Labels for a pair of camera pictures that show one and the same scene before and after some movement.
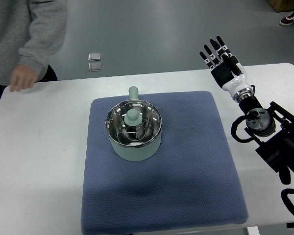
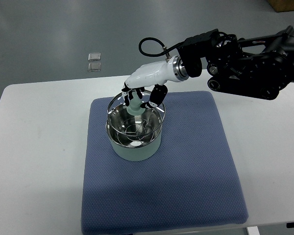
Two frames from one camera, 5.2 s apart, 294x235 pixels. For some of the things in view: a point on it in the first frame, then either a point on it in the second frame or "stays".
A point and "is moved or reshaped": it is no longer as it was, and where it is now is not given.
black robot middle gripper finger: (216, 47) to (130, 95)
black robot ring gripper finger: (212, 56) to (127, 100)
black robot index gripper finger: (224, 47) to (138, 91)
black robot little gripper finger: (207, 60) to (126, 89)
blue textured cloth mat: (190, 182) stays
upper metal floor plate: (94, 56) stays
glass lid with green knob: (134, 123) is moved or reshaped
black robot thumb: (232, 61) to (158, 95)
